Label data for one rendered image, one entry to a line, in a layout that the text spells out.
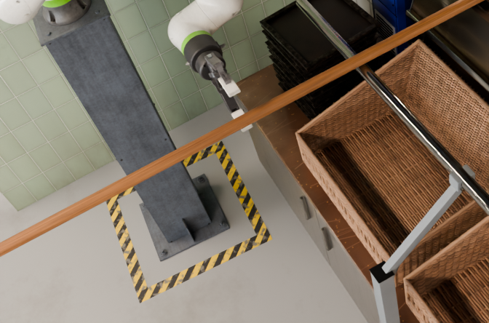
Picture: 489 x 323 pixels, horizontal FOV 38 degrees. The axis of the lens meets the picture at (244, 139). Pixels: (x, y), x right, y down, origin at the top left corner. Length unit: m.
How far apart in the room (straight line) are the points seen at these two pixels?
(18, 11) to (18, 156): 1.34
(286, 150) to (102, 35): 0.72
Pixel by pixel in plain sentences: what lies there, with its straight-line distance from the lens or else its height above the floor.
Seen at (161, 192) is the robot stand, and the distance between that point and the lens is 2.74.
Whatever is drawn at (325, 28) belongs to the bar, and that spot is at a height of 1.17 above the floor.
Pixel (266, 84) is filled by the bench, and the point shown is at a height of 0.58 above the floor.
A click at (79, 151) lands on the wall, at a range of 3.28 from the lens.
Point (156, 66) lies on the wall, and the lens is 3.10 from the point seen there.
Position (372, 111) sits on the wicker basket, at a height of 0.64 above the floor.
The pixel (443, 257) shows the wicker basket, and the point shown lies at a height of 0.73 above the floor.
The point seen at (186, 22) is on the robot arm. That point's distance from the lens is 1.93.
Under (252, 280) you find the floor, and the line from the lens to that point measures 2.83.
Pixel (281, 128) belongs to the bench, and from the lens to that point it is 2.46.
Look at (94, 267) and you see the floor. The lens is 3.10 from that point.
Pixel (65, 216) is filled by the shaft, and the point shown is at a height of 1.19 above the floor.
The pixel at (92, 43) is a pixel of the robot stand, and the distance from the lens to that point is 2.19.
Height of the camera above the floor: 2.47
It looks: 50 degrees down
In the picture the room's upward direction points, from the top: 20 degrees counter-clockwise
